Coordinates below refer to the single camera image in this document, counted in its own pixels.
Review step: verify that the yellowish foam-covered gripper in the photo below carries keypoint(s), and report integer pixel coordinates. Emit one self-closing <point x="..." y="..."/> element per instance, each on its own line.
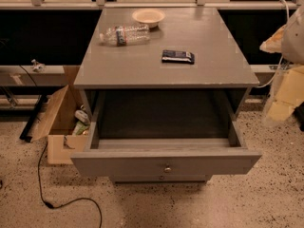
<point x="294" y="42"/>

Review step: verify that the grey top drawer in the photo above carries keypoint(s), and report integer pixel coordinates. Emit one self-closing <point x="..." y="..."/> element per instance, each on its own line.
<point x="139" y="132"/>

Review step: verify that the grey drawer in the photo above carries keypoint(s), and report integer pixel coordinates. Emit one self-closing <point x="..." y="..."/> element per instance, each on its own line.
<point x="139" y="132"/>
<point x="174" y="178"/>

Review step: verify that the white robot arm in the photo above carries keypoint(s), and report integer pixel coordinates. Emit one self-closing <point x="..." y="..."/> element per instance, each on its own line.
<point x="295" y="21"/>

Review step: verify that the brass top drawer knob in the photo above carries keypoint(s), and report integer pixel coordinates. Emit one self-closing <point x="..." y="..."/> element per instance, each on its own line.
<point x="167" y="169"/>

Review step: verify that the grey lower drawer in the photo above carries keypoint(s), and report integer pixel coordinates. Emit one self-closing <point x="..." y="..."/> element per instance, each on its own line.
<point x="174" y="178"/>

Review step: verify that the grey wooden cabinet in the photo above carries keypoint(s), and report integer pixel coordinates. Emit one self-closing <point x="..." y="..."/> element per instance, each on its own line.
<point x="219" y="63"/>

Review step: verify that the cream ceramic bowl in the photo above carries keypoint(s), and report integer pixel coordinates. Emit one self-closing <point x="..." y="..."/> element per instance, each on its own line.
<point x="151" y="17"/>

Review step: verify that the clear plastic water bottle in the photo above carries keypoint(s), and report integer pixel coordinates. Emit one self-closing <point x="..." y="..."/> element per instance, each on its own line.
<point x="121" y="36"/>

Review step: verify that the white item in box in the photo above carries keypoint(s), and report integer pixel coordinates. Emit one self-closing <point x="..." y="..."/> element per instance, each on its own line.
<point x="82" y="116"/>

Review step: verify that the green item in box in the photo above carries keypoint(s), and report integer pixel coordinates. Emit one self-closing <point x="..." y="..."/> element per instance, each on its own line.
<point x="79" y="128"/>

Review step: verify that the open cardboard box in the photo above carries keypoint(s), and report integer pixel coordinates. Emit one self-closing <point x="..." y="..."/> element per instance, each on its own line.
<point x="58" y="122"/>

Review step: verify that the small clear object on rail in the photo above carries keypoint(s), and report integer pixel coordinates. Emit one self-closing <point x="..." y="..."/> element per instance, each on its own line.
<point x="37" y="67"/>

